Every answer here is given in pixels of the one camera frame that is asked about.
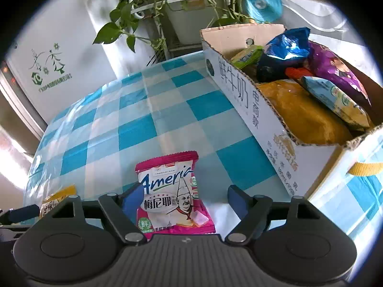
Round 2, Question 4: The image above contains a yellow fabric strap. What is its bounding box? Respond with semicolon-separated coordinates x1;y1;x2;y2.
349;163;383;176

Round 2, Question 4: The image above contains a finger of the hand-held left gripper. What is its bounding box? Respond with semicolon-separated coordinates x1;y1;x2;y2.
7;205;41;216

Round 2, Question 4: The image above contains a blue checkered tablecloth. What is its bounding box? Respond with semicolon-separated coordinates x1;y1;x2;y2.
25;51;383;240

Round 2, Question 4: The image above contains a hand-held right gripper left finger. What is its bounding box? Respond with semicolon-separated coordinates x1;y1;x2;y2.
45;182;147;243

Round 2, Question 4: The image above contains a light blue yellow snack packet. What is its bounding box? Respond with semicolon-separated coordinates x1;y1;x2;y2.
301;76;373;131

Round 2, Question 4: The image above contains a blue ribbon spool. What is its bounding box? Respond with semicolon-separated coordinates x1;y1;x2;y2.
242;0;283;23

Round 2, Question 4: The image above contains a purple snack packet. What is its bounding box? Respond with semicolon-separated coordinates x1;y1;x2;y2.
308;41;372;106

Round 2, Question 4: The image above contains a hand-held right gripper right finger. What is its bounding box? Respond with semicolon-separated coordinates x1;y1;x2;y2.
225;185;324;244

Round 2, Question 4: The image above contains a red snack packet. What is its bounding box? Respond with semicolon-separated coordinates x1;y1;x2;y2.
285;66;315;80

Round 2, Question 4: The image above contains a white printed cardboard box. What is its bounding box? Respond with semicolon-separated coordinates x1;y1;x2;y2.
200;23;383;199

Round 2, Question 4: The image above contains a white grey wave tablecloth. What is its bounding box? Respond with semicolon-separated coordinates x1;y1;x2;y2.
278;0;383;90

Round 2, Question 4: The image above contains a croissant bread packet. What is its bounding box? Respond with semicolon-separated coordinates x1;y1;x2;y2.
40;184;78;216

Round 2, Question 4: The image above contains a pink snack packet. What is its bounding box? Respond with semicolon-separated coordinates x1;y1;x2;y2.
135;151;216;240

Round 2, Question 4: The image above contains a white wire rack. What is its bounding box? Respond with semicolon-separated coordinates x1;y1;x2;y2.
130;0;237;66

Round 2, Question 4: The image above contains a silver refrigerator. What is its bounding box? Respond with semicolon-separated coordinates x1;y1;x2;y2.
0;60;48;144

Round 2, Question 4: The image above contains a green snack packet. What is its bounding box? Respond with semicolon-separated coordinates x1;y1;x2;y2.
230;45;265;69

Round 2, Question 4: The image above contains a white freezer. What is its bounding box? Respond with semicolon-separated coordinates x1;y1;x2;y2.
6;0;150;123

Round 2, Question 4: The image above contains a green pothos plant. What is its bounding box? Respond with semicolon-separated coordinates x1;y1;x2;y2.
93;0;270;60

